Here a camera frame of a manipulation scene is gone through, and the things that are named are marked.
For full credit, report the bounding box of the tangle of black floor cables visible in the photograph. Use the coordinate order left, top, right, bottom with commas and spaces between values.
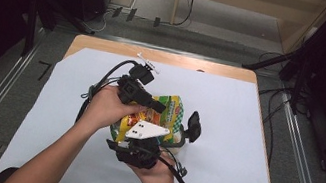
240, 48, 322, 165

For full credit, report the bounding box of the right hand-held gripper black cable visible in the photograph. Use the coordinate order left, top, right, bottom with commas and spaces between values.
153, 146, 208, 183

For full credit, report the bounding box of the person's right hand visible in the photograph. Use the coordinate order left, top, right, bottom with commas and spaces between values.
124, 153, 183, 183

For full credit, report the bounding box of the person's left hand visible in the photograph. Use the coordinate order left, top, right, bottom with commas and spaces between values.
77, 80, 151, 141

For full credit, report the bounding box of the black tripod stand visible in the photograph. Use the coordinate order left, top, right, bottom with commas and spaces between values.
234, 0, 326, 120

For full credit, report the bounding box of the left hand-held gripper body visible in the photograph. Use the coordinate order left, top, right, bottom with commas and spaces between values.
113, 49, 164, 110

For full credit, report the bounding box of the white floor cable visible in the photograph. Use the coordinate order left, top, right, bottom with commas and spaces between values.
78, 5, 112, 36

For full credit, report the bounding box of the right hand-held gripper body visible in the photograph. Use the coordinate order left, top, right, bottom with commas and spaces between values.
111, 115, 172, 174

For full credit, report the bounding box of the white table cover sheet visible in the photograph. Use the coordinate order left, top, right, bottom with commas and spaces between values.
0, 34, 299, 183

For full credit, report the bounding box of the small dark floor block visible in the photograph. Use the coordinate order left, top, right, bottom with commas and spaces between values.
152, 16, 162, 29
125, 6, 138, 24
111, 5, 124, 20

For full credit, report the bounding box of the yellow green spout pouch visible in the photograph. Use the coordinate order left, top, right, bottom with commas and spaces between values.
107, 83, 189, 154

